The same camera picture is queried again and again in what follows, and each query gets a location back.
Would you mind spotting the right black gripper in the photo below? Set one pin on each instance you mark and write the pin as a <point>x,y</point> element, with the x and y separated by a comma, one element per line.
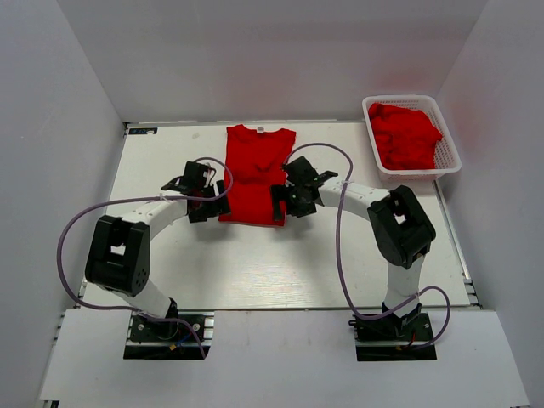
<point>280,192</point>

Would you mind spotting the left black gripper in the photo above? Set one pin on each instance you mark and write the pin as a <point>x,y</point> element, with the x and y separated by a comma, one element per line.
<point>219,205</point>

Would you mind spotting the red t shirt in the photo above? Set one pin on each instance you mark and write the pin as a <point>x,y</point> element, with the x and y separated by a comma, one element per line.
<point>254,160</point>

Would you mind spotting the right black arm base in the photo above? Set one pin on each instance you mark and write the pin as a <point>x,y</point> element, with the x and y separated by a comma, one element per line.
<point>378,341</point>

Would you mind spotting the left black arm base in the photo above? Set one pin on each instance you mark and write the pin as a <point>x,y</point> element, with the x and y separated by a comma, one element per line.
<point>148,340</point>

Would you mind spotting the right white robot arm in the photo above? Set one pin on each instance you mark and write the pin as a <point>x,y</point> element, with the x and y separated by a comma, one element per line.
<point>401,228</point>

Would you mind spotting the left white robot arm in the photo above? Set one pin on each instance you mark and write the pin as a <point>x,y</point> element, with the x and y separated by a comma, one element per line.
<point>119,256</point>

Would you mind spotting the red shirts in basket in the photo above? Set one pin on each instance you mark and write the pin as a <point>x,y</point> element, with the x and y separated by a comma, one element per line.
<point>405,139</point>

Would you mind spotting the blue table label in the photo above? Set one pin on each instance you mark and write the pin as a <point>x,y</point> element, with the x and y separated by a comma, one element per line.
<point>142,130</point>

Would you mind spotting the white plastic basket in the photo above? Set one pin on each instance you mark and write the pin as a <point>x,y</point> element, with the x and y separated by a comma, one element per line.
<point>446,158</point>

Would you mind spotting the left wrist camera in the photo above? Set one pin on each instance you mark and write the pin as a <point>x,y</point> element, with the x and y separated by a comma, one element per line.
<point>197,175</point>

